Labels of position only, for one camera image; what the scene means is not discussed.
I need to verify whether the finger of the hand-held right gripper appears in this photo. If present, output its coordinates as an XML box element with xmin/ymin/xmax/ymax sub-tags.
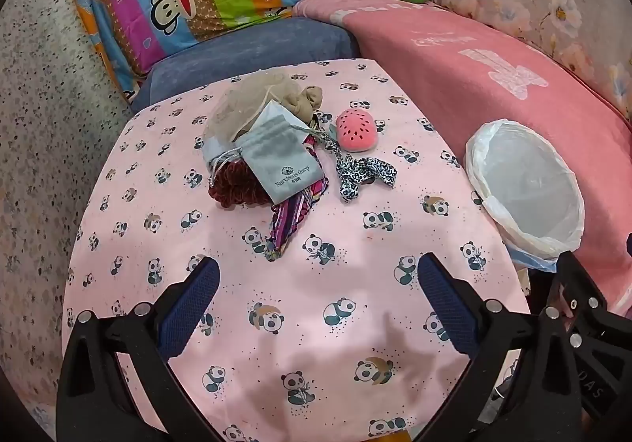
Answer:
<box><xmin>557</xmin><ymin>252</ymin><xmax>609</xmax><ymax>324</ymax></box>

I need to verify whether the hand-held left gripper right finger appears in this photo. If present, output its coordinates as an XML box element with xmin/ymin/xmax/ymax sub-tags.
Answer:
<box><xmin>417</xmin><ymin>252</ymin><xmax>583</xmax><ymax>442</ymax></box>

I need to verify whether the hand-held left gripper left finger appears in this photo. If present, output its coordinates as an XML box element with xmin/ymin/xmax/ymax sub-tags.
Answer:
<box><xmin>56</xmin><ymin>257</ymin><xmax>221</xmax><ymax>442</ymax></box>

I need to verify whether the bin with white plastic liner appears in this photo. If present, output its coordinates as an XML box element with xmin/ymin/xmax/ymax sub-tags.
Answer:
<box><xmin>465</xmin><ymin>118</ymin><xmax>586</xmax><ymax>272</ymax></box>

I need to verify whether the dark red scrunchie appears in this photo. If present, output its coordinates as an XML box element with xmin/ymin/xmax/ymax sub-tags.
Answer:
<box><xmin>207</xmin><ymin>160</ymin><xmax>275</xmax><ymax>208</ymax></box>

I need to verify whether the purple striped cloth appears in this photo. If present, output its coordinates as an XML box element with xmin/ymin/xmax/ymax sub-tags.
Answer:
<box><xmin>264</xmin><ymin>133</ymin><xmax>331</xmax><ymax>262</ymax></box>

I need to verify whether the leopard print ribbon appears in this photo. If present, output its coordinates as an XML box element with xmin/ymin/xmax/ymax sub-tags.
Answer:
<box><xmin>336</xmin><ymin>153</ymin><xmax>398</xmax><ymax>204</ymax></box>

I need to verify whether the pale blue grey cloth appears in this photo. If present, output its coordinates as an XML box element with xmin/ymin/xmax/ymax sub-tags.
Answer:
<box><xmin>203</xmin><ymin>133</ymin><xmax>245</xmax><ymax>171</ymax></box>

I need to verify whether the grey drawstring pouch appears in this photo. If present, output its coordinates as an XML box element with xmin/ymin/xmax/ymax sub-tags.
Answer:
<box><xmin>238</xmin><ymin>116</ymin><xmax>325</xmax><ymax>204</ymax></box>

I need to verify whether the watermelon plush toy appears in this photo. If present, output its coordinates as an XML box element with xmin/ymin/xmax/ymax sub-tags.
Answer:
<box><xmin>336</xmin><ymin>107</ymin><xmax>380</xmax><ymax>153</ymax></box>

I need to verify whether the light blue pouch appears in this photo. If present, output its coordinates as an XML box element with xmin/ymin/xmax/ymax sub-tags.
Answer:
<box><xmin>249</xmin><ymin>100</ymin><xmax>297</xmax><ymax>137</ymax></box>

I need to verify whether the beige mesh bag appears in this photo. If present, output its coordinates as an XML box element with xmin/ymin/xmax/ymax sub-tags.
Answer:
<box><xmin>205</xmin><ymin>68</ymin><xmax>302</xmax><ymax>147</ymax></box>

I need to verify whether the beige knotted cloth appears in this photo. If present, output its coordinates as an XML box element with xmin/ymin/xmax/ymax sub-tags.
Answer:
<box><xmin>281</xmin><ymin>85</ymin><xmax>324</xmax><ymax>124</ymax></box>

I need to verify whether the pink panda print tablecloth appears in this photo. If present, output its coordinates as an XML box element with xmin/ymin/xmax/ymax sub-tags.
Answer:
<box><xmin>66</xmin><ymin>59</ymin><xmax>531</xmax><ymax>442</ymax></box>

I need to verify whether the pink blanket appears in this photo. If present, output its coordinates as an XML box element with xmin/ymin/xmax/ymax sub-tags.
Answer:
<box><xmin>293</xmin><ymin>0</ymin><xmax>632</xmax><ymax>319</ymax></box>

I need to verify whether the blue cushion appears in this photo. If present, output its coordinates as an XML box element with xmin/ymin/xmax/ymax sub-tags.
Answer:
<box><xmin>129</xmin><ymin>16</ymin><xmax>361</xmax><ymax>113</ymax></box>

